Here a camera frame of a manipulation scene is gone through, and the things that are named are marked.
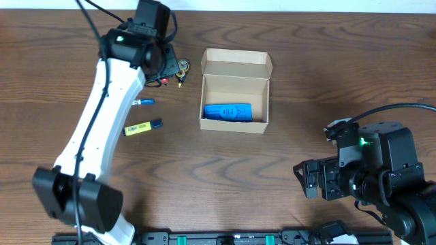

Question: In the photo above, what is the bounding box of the red stapler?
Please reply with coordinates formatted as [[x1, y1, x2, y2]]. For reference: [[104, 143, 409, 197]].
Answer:
[[161, 78, 169, 86]]

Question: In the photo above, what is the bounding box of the black yellow correction tape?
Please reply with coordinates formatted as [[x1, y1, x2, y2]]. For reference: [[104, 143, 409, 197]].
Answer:
[[176, 59, 191, 88]]

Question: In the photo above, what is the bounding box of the brown cardboard box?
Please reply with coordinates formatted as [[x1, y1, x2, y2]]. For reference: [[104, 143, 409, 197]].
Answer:
[[199, 48, 273, 134]]

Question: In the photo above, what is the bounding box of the blue plastic holder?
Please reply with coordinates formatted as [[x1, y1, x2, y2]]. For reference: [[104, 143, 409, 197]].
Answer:
[[203, 103, 253, 123]]

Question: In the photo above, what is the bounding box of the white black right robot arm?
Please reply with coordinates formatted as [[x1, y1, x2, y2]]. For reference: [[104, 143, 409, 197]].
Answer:
[[293, 120, 435, 244]]

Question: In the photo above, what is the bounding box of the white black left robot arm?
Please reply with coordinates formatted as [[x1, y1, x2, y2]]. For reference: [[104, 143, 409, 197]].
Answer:
[[32, 1, 180, 244]]

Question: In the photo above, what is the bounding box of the blue capped white marker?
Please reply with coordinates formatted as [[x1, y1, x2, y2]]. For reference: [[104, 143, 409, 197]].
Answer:
[[132, 99, 155, 105]]

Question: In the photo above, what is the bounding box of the yellow highlighter black cap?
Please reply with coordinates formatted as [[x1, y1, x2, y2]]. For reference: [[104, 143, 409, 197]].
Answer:
[[122, 119, 163, 136]]

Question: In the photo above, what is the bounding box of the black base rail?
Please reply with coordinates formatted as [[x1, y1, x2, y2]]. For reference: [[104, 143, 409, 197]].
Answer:
[[50, 220, 394, 245]]

